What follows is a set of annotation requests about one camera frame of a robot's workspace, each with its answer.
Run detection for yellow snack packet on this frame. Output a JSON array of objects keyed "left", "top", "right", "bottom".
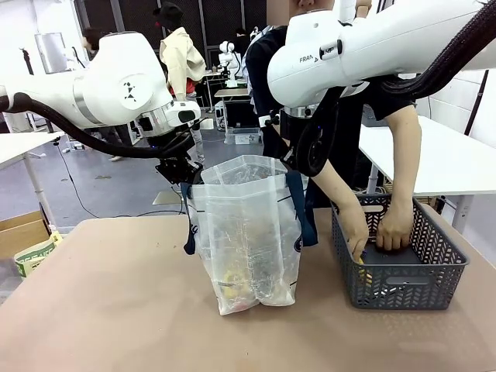
[{"left": 220, "top": 270, "right": 253, "bottom": 307}]

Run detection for brown background table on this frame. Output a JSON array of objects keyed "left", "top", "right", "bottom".
[{"left": 213, "top": 88, "right": 252, "bottom": 114}]

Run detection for person's left forearm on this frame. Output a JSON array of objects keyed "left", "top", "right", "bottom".
[{"left": 385, "top": 104, "right": 422, "bottom": 218}]

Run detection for black slanted stand pole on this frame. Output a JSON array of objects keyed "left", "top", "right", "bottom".
[{"left": 464, "top": 69, "right": 490, "bottom": 136}]

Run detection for white desk with leg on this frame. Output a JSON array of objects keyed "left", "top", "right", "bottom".
[{"left": 0, "top": 131, "right": 66, "bottom": 229}]

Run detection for person's right hand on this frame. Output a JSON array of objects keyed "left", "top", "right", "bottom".
[{"left": 346, "top": 205, "right": 370, "bottom": 264}]

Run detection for white side table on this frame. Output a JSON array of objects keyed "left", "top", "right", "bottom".
[{"left": 358, "top": 114, "right": 496, "bottom": 236}]

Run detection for green and white paper bag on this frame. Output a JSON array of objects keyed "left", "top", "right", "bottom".
[{"left": 13, "top": 230, "right": 64, "bottom": 279}]

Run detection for person in black t-shirt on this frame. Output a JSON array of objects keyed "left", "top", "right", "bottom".
[{"left": 246, "top": 0, "right": 419, "bottom": 210}]

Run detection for black tripod stand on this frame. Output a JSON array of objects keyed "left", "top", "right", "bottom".
[{"left": 19, "top": 46, "right": 36, "bottom": 74}]

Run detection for yellow packaged item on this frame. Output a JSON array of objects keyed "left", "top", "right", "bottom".
[{"left": 358, "top": 251, "right": 373, "bottom": 280}]

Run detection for person's right forearm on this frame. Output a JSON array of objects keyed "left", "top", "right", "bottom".
[{"left": 309, "top": 158, "right": 364, "bottom": 212}]

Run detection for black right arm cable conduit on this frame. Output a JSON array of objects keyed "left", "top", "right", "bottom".
[{"left": 296, "top": 0, "right": 496, "bottom": 177}]

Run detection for small white humanoid robot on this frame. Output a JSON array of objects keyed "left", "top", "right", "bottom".
[{"left": 218, "top": 40, "right": 243, "bottom": 89}]

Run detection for clear plastic storage box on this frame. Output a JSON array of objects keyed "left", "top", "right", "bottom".
[{"left": 223, "top": 126, "right": 264, "bottom": 146}]

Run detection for grey framed board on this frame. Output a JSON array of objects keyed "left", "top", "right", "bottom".
[{"left": 33, "top": 32, "right": 67, "bottom": 74}]

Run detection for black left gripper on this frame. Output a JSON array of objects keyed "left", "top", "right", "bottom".
[{"left": 154, "top": 152, "right": 205, "bottom": 186}]

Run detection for clear shopping bag navy handles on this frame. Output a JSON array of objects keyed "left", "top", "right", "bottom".
[{"left": 180, "top": 154, "right": 319, "bottom": 317}]

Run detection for thin black floor cable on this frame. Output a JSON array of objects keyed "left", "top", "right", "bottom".
[{"left": 53, "top": 141, "right": 102, "bottom": 219}]

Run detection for black box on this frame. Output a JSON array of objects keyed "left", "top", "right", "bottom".
[{"left": 360, "top": 243, "right": 427, "bottom": 267}]

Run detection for person's left hand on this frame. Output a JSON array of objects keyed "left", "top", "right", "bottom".
[{"left": 375, "top": 211, "right": 415, "bottom": 253}]

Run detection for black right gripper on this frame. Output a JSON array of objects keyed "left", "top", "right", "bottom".
[{"left": 278, "top": 113, "right": 312, "bottom": 171}]

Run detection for brown cardboard box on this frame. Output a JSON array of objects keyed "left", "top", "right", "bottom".
[{"left": 0, "top": 211, "right": 51, "bottom": 260}]

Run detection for grey floor plate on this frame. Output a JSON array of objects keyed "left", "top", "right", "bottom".
[{"left": 152, "top": 191, "right": 184, "bottom": 206}]

